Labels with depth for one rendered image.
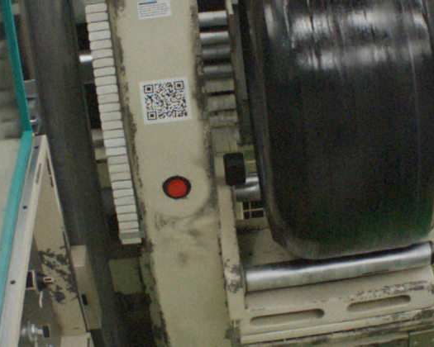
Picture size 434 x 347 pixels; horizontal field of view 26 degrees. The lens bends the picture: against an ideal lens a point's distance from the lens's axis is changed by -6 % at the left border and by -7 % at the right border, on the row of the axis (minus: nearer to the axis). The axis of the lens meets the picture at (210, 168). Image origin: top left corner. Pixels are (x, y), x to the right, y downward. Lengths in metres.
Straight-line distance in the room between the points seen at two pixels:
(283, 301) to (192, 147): 0.31
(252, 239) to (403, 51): 0.68
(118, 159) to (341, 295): 0.44
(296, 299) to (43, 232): 0.46
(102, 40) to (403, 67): 0.47
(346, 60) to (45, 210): 0.49
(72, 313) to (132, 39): 0.45
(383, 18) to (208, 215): 0.49
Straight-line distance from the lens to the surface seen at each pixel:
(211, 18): 1.92
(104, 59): 1.52
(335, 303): 1.66
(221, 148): 2.24
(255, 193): 1.87
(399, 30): 1.38
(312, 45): 1.35
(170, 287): 1.73
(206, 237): 1.67
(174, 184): 1.61
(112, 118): 1.56
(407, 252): 1.67
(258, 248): 1.89
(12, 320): 1.05
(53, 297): 1.54
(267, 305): 1.65
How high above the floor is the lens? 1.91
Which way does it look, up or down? 31 degrees down
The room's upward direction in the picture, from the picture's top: 6 degrees counter-clockwise
